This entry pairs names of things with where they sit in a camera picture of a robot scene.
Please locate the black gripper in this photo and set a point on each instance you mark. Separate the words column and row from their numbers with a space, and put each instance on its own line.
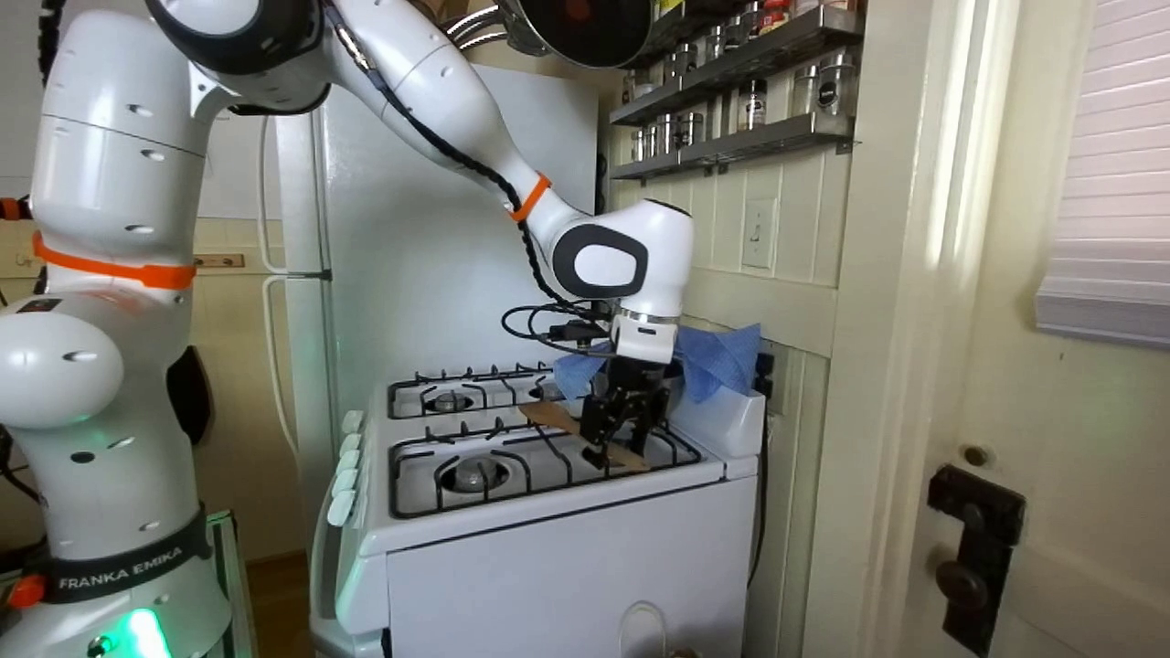
column 631, row 390

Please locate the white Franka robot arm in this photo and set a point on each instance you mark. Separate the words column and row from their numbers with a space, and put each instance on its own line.
column 126, row 121

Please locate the blue striped cloth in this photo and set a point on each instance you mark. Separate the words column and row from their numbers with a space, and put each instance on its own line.
column 707, row 361

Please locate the black front stove grate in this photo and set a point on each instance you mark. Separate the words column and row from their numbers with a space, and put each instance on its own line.
column 501, row 461

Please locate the black stove grate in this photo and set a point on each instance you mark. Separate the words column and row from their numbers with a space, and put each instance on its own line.
column 471, row 390
column 501, row 461

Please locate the white gas stove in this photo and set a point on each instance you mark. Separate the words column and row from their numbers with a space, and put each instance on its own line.
column 622, row 569

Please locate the black rear stove grate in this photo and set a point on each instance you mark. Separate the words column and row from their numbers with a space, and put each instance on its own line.
column 471, row 390

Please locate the white refrigerator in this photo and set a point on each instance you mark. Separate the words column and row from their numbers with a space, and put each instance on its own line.
column 392, row 267

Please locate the metal spice rack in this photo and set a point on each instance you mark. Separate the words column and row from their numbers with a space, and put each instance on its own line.
column 722, row 86

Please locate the black door lock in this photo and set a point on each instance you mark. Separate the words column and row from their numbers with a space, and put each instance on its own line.
column 974, row 576

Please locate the black hanging frying pan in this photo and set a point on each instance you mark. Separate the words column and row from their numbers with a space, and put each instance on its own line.
column 578, row 30

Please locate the white window blind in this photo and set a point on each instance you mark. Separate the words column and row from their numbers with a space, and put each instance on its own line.
column 1108, row 257

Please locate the white light switch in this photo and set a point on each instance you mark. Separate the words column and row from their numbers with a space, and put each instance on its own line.
column 759, row 232

